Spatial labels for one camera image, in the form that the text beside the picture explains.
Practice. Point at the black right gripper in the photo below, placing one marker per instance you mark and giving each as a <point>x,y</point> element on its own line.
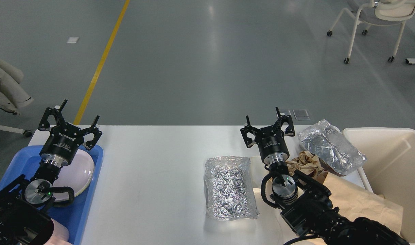
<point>272,144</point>

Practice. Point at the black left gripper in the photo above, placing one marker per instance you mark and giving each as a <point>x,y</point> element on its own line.
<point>62,143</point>

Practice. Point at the pink plate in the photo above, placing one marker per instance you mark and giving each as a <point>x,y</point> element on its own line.
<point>78,173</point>

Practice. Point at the pink mug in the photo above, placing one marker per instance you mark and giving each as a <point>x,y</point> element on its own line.
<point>60,235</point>

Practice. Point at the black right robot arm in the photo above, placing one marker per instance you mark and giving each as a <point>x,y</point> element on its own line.
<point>304,203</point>

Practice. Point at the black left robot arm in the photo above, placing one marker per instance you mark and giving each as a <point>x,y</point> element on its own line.
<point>24,203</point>

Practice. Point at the floor outlet plate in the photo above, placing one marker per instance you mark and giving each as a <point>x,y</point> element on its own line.
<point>301,114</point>

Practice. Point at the crumpled brown paper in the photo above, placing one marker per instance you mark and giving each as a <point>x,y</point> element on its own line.
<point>309,164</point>

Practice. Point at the white chair with jacket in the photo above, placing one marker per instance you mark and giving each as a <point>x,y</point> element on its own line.
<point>26,133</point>

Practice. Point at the foil bag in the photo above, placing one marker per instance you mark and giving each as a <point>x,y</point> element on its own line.
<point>324,140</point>

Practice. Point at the blue plastic tray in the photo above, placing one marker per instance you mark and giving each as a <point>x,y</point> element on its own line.
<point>74,216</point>

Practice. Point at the light green plate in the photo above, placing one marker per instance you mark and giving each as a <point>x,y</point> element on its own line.
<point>79,194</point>

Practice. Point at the crumpled foil tray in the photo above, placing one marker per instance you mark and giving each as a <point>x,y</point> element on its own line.
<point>230,193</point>

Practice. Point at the white paper on floor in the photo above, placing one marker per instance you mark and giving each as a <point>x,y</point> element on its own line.
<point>72,40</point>

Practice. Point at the brown paper bag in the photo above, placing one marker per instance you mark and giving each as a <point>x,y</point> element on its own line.
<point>354,201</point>

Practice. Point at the cream plastic bin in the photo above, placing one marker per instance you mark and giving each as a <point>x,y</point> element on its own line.
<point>390,167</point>

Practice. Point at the white rolling chair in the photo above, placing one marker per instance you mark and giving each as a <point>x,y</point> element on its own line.
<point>377,13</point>

